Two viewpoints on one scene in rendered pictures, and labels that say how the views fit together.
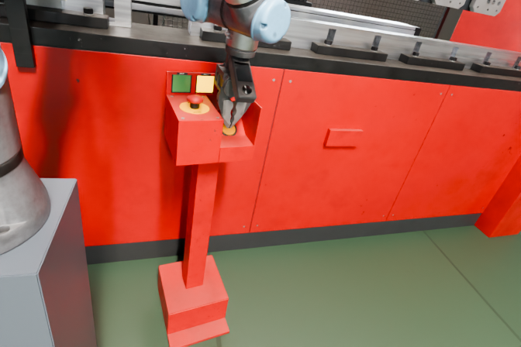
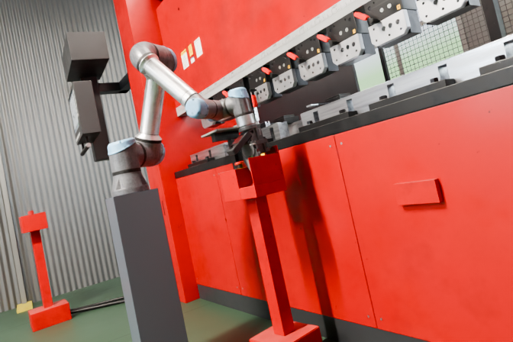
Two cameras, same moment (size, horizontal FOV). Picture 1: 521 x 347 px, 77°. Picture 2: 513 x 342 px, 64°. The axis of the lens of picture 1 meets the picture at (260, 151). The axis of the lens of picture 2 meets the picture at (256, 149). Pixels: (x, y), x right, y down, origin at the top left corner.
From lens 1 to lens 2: 158 cm
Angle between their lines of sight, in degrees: 81
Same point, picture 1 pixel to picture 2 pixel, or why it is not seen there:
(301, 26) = (364, 95)
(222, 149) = (240, 189)
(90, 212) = not seen: hidden behind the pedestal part
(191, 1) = not seen: hidden behind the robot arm
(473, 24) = not seen: outside the picture
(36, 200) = (130, 184)
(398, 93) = (460, 117)
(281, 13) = (191, 103)
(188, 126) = (223, 175)
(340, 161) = (437, 229)
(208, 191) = (258, 230)
